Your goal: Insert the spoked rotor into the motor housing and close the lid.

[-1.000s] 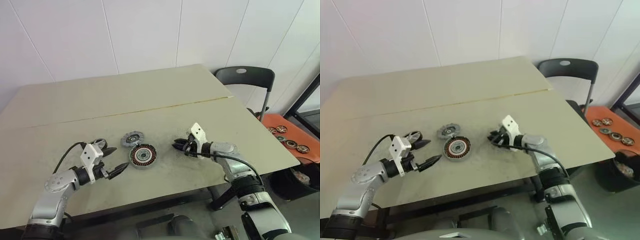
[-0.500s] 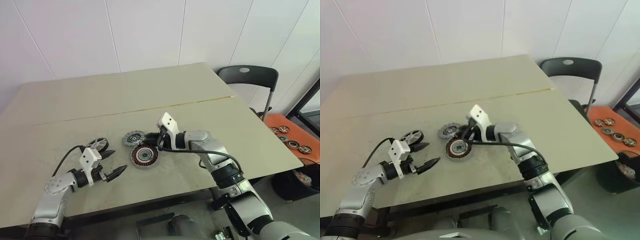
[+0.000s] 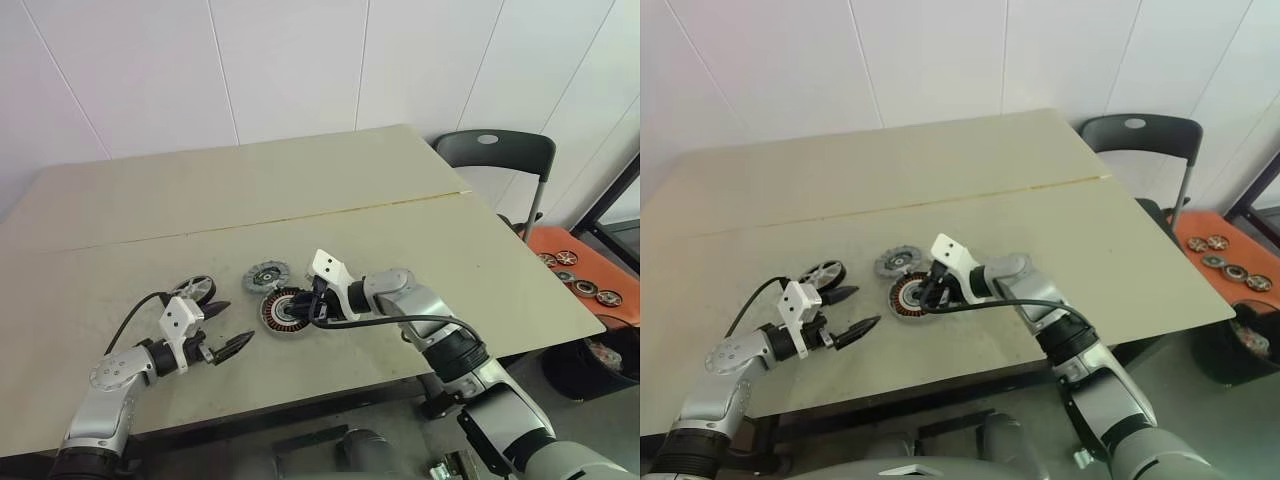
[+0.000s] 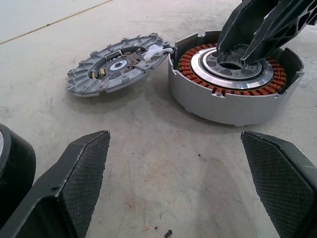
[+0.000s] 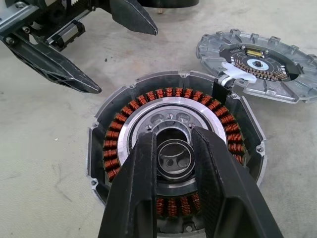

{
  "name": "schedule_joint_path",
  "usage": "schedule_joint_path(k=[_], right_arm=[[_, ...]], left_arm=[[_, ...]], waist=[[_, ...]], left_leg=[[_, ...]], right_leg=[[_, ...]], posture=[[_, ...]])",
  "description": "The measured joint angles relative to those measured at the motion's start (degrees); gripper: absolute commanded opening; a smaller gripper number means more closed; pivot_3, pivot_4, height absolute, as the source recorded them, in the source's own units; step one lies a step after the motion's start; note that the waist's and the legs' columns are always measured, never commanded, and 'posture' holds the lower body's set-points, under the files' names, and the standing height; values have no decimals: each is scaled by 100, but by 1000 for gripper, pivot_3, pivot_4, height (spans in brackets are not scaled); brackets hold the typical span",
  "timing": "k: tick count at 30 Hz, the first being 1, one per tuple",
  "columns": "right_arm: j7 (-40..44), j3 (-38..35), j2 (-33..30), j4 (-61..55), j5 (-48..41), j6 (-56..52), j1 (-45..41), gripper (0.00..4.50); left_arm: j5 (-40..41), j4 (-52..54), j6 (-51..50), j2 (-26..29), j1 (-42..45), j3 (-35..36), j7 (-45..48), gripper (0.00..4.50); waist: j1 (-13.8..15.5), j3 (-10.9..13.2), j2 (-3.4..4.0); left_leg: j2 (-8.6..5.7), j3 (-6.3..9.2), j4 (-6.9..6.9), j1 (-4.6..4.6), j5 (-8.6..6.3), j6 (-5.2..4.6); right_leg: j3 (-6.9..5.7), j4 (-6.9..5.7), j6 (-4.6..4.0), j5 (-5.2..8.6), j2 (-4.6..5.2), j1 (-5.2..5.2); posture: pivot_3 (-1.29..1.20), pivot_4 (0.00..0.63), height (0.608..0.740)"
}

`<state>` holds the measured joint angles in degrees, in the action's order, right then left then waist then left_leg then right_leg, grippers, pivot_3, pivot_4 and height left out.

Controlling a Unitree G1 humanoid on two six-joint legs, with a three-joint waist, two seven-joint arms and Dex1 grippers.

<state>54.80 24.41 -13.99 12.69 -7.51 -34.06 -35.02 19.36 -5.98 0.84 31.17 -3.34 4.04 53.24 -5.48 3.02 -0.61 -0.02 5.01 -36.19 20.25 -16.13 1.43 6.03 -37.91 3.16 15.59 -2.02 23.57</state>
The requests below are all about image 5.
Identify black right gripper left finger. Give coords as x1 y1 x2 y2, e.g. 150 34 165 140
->
98 130 158 238

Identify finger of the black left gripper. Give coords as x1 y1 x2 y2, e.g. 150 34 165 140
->
108 0 159 36
0 31 103 94

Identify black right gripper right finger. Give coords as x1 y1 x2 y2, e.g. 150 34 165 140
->
190 126 285 238

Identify black spoked rotor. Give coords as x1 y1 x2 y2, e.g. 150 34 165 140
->
137 0 200 15

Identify round motor housing copper coils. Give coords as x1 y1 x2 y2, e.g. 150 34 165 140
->
85 70 268 238

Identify round silver motor lid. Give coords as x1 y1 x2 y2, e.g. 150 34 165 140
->
195 28 317 104

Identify white flat connector strip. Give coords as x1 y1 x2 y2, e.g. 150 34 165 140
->
217 61 257 87

